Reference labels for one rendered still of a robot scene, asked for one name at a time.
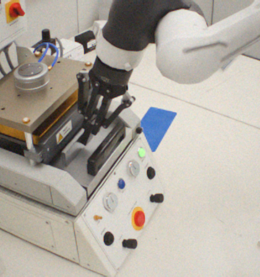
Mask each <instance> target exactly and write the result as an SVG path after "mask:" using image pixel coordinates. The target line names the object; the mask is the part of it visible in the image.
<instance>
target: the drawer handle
mask: <svg viewBox="0 0 260 277"><path fill-rule="evenodd" d="M125 137H126V128H125V125H124V124H123V123H122V122H119V123H117V124H116V125H115V127H114V128H113V129H112V130H111V132H109V133H108V135H107V136H106V137H105V139H104V140H103V141H102V143H101V144H99V146H98V147H97V148H96V150H95V151H94V152H93V154H92V155H90V156H89V158H88V159H87V174H90V175H93V176H96V175H97V166H98V165H99V164H100V163H101V162H102V161H103V159H104V157H106V155H107V154H108V152H109V151H110V150H111V149H112V148H113V146H114V145H115V143H116V142H117V141H118V140H119V139H124V138H125Z"/></svg>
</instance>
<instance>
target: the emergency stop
mask: <svg viewBox="0 0 260 277"><path fill-rule="evenodd" d="M144 222H145V215H144V213H143V212H142V211H137V212H136V214H134V224H135V225H136V226H137V227H142V226H143V225H144Z"/></svg>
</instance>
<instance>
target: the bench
mask: <svg viewBox="0 0 260 277"><path fill-rule="evenodd" d="M155 53H156V47H155V44H153V45H151V46H150V47H148V48H146V51H145V53H144V55H143V57H142V60H141V63H140V64H139V65H138V67H136V68H134V69H133V72H132V74H131V78H130V79H129V82H128V87H129V88H128V93H129V94H130V96H135V97H136V101H135V102H133V104H132V105H131V106H130V108H131V111H132V112H133V113H135V114H136V115H137V116H138V117H139V119H140V120H141V119H142V117H144V115H145V113H146V112H147V111H148V109H149V107H151V106H153V107H156V108H159V109H164V110H167V111H173V112H176V113H177V115H176V117H175V118H174V120H173V122H172V123H171V126H170V128H169V129H168V130H167V132H166V134H165V136H164V138H163V139H162V141H161V142H160V145H159V146H158V147H157V149H156V151H155V152H152V153H153V155H154V158H155V160H156V163H157V165H158V168H159V170H160V171H161V173H162V176H163V178H164V180H165V183H166V185H167V189H166V192H165V195H163V202H162V203H159V204H158V207H157V208H156V209H155V211H154V212H153V214H152V216H151V218H150V219H149V222H148V223H147V224H146V226H145V228H144V230H143V232H142V234H141V235H140V237H139V238H138V240H137V241H138V245H137V247H136V248H135V249H132V250H131V252H130V253H129V255H128V257H127V258H126V260H125V262H124V263H123V265H122V267H121V268H120V270H119V272H118V273H117V274H116V275H115V277H260V246H259V245H258V241H259V238H260V61H258V60H255V59H253V58H249V57H246V56H242V55H239V56H237V57H236V58H235V59H234V60H233V61H232V63H231V64H229V65H228V66H227V67H226V68H225V69H224V70H221V69H219V70H218V71H217V72H216V73H215V74H214V75H211V76H210V77H209V78H208V79H206V80H204V81H202V82H201V83H196V84H192V85H184V84H178V83H177V82H174V81H172V80H170V79H168V78H166V77H163V76H162V75H161V73H160V71H159V69H158V67H157V66H156V65H155ZM0 256H1V259H2V262H3V264H4V267H5V269H6V271H5V272H4V273H3V274H2V275H1V277H107V276H105V275H102V274H100V273H97V272H96V271H93V270H90V269H88V268H86V267H82V266H80V265H79V263H77V262H74V261H72V260H70V259H67V258H65V257H62V256H60V255H58V254H55V253H52V251H49V250H47V249H44V248H42V247H40V246H37V245H35V244H34V243H32V242H29V241H26V240H25V239H22V238H19V237H18V236H16V235H15V234H12V233H9V232H7V231H5V230H4V229H2V228H0Z"/></svg>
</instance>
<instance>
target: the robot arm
mask: <svg viewBox="0 0 260 277"><path fill-rule="evenodd" d="M92 30H93V32H94V35H95V39H96V42H95V43H96V44H97V45H96V47H95V54H96V55H97V56H96V58H95V62H94V64H93V67H92V68H91V69H90V70H86V69H82V70H81V71H79V72H78V73H77V74H76V77H77V81H78V84H79V89H78V104H77V112H78V113H80V114H83V115H84V121H83V123H82V128H83V129H85V130H84V133H83V136H82V140H80V143H81V144H83V145H85V146H87V144H88V143H89V142H90V140H91V139H93V136H96V135H97V133H98V132H99V131H100V128H101V127H103V128H104V129H107V128H108V127H109V126H110V124H111V123H112V122H113V121H114V120H115V119H116V117H117V116H119V114H120V113H121V112H122V111H123V110H124V109H125V108H128V107H130V106H131V105H132V104H133V102H135V101H136V97H135V96H130V94H129V93H128V88H129V87H128V82H129V79H130V78H131V74H132V72H133V69H134V68H136V67H138V65H139V64H140V63H141V60H142V57H143V55H144V53H145V51H146V48H147V46H148V45H149V44H155V47H156V53H155V65H156V66H157V67H158V69H159V71H160V73H161V75H162V76H163V77H166V78H168V79H170V80H172V81H174V82H177V83H178V84H184V85H192V84H196V83H201V82H202V81H204V80H206V79H208V78H209V77H210V76H211V75H214V74H215V73H216V72H217V71H218V70H219V69H220V68H221V67H222V66H223V65H225V64H226V63H227V62H229V61H231V60H232V59H234V58H236V57H237V56H239V55H241V54H243V53H244V52H245V51H247V50H250V49H251V48H252V47H254V46H256V45H258V44H260V0H254V2H253V3H251V5H250V6H249V7H247V8H245V9H244V10H241V11H239V12H237V13H236V14H234V15H231V16H229V17H227V18H226V19H224V20H221V21H220V22H218V23H215V24H213V25H212V26H210V27H208V24H207V22H206V18H205V16H204V14H203V12H202V11H201V9H200V7H199V6H198V5H197V4H196V3H195V2H194V1H192V0H112V2H111V6H110V11H109V14H108V21H105V20H97V21H94V23H93V28H92ZM89 79H90V82H91V84H92V88H93V90H92V93H91V98H90V101H89V103H88V97H89ZM121 95H122V96H123V97H122V99H121V104H120V105H119V106H118V107H117V108H116V109H115V111H114V112H113V113H112V114H111V116H110V117H108V119H105V116H106V114H107V112H108V108H109V107H110V104H111V102H112V99H113V98H116V97H119V96H121ZM101 96H103V99H102V104H101V107H100V109H99V111H98V114H97V115H95V114H94V113H95V110H96V107H97V104H98V101H99V100H100V97H101Z"/></svg>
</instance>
